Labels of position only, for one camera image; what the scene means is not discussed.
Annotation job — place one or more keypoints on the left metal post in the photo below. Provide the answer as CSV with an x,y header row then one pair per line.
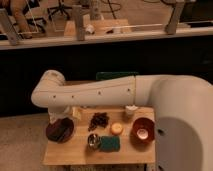
x,y
7,25

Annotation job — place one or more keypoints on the metal post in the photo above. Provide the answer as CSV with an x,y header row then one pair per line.
x,y
178,6
79,24
7,25

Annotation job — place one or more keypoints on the orange-brown bowl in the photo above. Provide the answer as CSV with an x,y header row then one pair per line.
x,y
143,129

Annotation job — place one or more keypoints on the white plastic cup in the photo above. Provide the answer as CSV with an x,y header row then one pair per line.
x,y
130,110

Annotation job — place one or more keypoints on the small metal cup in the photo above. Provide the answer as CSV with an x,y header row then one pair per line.
x,y
93,141

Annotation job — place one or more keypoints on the middle metal post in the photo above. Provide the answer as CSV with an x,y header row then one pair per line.
x,y
79,24

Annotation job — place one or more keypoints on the purple bowl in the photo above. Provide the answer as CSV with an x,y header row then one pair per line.
x,y
67,123

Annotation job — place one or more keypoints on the right metal post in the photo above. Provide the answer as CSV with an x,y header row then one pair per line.
x,y
178,6

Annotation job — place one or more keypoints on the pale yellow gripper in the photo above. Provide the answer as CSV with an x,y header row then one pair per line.
x,y
56,113

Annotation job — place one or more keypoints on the yellow round candle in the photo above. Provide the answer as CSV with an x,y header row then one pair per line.
x,y
116,128

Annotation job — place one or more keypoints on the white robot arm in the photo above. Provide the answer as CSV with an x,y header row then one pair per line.
x,y
183,108

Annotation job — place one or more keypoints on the green plastic tray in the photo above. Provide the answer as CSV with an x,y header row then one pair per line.
x,y
113,75

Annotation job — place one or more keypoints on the green sponge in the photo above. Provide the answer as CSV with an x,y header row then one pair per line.
x,y
110,143

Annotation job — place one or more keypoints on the black office chair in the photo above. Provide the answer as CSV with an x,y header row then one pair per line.
x,y
61,7

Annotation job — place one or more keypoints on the bunch of dark grapes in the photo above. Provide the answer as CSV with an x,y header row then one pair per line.
x,y
98,119

